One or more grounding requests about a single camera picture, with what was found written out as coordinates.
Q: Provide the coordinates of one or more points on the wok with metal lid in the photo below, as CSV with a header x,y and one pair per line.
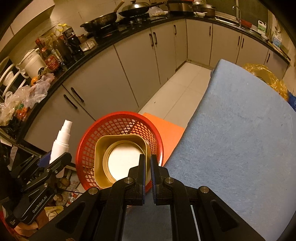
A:
x,y
138,8

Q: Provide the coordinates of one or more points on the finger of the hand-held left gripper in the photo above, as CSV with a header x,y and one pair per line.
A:
x,y
62,162
46,157

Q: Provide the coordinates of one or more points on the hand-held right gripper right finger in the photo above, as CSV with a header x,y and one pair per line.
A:
x,y
159,185

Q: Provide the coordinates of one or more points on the white jug blue label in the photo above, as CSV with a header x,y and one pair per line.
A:
x,y
277,39

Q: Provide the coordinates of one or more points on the red plastic basket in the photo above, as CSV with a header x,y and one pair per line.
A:
x,y
92,129

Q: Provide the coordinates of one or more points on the group of condiment bottles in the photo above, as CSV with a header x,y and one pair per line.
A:
x,y
62,46

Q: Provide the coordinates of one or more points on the black gas stove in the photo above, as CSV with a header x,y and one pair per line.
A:
x,y
129,20

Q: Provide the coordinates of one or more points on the small red basin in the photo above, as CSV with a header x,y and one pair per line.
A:
x,y
246,23

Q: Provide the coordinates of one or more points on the chopsticks holder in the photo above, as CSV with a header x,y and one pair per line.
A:
x,y
271,36

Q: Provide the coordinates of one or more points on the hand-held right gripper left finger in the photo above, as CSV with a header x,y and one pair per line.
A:
x,y
136,185

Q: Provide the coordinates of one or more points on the crumpled clear plastic bags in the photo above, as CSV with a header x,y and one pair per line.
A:
x,y
34,92

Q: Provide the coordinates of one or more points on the white spray bottle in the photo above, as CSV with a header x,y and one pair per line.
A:
x,y
60,143

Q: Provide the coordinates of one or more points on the orange stool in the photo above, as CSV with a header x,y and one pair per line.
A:
x,y
161,132

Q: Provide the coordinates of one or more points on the white dish rack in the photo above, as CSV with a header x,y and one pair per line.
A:
x,y
9,74

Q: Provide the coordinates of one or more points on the small white bowl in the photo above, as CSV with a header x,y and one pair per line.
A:
x,y
200,14

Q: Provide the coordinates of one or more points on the steel electric cooker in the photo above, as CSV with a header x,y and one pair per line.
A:
x,y
180,6

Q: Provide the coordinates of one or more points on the grey lower kitchen cabinets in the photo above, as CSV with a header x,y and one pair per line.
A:
x,y
129,60

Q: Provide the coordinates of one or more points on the upper kitchen cabinets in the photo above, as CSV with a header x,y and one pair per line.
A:
x,y
27,14

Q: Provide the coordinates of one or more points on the black kitchen countertop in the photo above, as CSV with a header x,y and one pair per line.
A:
x,y
108,41

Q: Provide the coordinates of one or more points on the white detergent jug green label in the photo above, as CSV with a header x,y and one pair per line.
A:
x,y
262,27

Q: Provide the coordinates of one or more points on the stack of metal pots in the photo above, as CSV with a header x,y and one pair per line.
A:
x,y
207,9

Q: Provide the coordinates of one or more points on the yellow plastic bag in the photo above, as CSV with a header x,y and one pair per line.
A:
x,y
266,74

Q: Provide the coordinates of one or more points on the sink faucet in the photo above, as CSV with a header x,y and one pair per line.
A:
x,y
238,14

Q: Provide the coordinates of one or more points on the blue plastic bag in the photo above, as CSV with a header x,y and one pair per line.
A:
x,y
291,99

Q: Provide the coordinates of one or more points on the white rice cooker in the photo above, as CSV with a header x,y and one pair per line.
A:
x,y
33,62

